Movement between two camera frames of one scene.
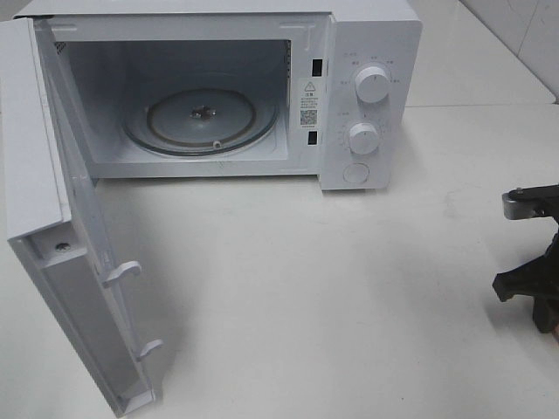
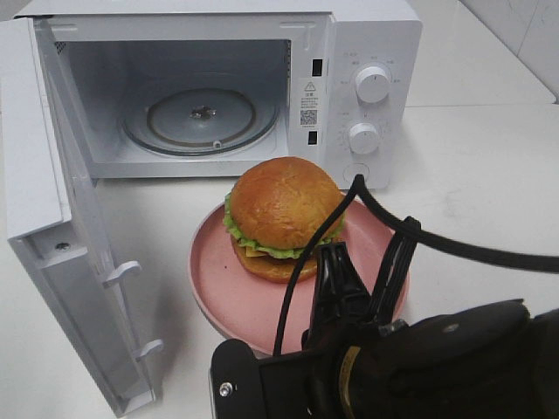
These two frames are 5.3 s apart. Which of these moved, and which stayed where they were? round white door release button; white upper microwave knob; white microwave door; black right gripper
Moved: black right gripper
Stayed: round white door release button; white upper microwave knob; white microwave door
